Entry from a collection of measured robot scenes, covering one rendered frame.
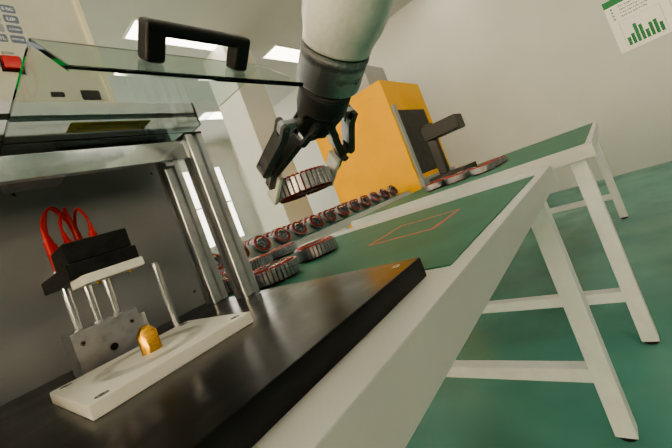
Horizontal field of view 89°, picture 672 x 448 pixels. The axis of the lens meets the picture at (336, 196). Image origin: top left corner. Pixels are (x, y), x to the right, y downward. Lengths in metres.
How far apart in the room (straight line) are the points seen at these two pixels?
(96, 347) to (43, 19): 0.46
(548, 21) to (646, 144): 1.82
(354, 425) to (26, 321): 0.53
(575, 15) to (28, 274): 5.27
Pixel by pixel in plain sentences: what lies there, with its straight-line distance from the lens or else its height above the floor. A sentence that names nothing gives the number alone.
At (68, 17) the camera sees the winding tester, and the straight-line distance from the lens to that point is 0.71.
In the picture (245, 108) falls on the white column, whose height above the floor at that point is 2.39.
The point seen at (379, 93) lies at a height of 1.82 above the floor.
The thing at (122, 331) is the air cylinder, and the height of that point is 0.80.
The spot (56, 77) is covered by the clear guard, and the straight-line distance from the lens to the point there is 0.43.
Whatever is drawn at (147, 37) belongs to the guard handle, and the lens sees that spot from 0.36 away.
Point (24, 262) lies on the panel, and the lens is 0.67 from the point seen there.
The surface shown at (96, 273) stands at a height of 0.88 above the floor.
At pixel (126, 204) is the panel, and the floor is 0.99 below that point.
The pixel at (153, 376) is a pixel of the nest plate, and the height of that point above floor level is 0.78.
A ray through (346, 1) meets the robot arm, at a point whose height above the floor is 1.05.
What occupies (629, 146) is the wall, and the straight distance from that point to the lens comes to 5.24.
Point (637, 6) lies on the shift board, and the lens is 5.31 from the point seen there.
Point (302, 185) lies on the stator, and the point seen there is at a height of 0.91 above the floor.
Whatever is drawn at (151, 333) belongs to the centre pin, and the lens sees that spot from 0.42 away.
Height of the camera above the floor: 0.85
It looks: 2 degrees up
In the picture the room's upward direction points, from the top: 21 degrees counter-clockwise
